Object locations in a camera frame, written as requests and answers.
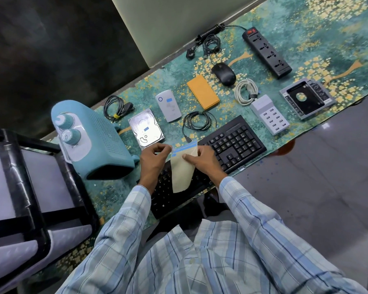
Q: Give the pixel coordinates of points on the person's left hand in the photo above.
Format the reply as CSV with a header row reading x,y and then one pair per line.
x,y
151,166

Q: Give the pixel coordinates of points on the person's right hand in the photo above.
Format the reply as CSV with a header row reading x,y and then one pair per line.
x,y
207,165

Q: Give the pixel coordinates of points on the person's right thumb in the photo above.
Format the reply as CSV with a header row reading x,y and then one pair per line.
x,y
190,158

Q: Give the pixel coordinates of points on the person's left thumb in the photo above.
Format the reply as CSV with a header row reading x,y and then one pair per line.
x,y
164,152

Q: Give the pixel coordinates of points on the beige cleaning cloth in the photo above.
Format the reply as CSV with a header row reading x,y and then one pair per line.
x,y
181,174

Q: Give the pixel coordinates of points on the person's right forearm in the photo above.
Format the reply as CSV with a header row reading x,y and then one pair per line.
x,y
263,223

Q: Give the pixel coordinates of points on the person's left forearm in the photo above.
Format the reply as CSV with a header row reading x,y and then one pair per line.
x,y
116,235

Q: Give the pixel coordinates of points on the silver hard disk drive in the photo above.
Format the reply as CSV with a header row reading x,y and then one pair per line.
x,y
145,128

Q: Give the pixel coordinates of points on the black computer keyboard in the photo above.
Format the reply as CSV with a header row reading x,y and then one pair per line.
x,y
236,143

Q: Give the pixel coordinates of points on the orange power bank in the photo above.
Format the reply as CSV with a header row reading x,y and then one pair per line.
x,y
203,92

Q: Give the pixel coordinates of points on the teal fan heater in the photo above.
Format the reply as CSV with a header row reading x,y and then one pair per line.
x,y
95,140

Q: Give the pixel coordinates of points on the black computer mouse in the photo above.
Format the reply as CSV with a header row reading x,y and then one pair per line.
x,y
224,74

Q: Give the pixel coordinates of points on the white multiport charger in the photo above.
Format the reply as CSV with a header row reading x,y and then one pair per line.
x,y
271,116

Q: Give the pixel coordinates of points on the blue plaid shirt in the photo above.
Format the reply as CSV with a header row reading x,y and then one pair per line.
x,y
202,260

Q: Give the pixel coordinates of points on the black power strip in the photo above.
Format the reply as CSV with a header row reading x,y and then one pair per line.
x,y
267,53

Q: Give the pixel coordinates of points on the silver drive caddy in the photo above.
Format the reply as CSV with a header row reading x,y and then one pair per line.
x,y
308,97

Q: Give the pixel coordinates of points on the black and white chair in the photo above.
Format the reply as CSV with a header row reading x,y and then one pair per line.
x,y
27,192

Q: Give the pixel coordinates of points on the teal floral tablecloth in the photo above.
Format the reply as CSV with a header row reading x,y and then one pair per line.
x,y
309,33

